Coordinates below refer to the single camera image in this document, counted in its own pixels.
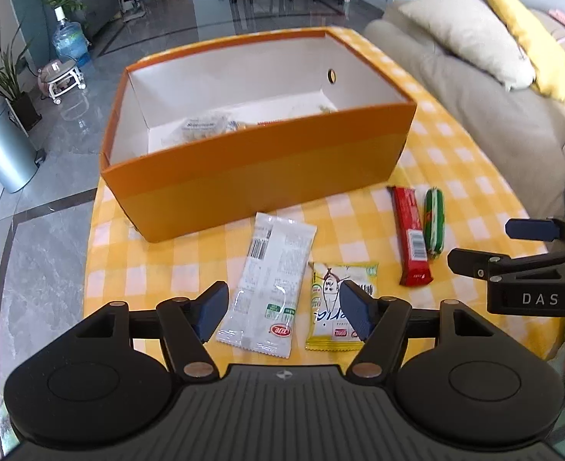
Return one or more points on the beige cushion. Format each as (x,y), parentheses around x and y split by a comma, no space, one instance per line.
(472,31)

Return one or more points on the long red snack bar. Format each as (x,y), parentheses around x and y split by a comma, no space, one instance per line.
(414,258)

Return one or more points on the white yogurt hawthorn ball packet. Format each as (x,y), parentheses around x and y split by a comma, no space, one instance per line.
(206,125)

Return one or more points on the yellow cushion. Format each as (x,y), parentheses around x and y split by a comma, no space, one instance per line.
(545,54)

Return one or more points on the white silver snack packet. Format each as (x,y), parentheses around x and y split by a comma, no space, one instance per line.
(263,309)

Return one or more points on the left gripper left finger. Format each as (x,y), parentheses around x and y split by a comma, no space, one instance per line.
(187,324)

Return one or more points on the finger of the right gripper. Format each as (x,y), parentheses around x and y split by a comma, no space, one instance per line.
(549,230)
(483,265)

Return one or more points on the potted green plant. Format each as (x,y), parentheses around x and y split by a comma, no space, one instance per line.
(11,64)

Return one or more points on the green striped sausage stick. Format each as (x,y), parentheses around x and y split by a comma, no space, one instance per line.
(434,222)

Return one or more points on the beige sofa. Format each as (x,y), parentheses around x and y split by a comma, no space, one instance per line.
(522,132)

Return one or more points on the orange cardboard box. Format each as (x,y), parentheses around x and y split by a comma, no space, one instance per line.
(331,119)

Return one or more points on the blue water jug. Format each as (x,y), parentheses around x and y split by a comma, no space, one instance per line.
(69,40)

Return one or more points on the beige chips bag blue logo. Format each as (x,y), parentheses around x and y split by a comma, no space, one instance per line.
(242,126)

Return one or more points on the silver pedal trash can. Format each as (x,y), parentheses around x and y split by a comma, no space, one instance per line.
(19,159)

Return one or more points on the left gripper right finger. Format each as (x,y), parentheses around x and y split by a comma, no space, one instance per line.
(380,323)

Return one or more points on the yellow America snack packet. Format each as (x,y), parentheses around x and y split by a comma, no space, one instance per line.
(330,331)

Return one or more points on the small white wheeled stool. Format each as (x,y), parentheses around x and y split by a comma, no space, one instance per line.
(60,77)

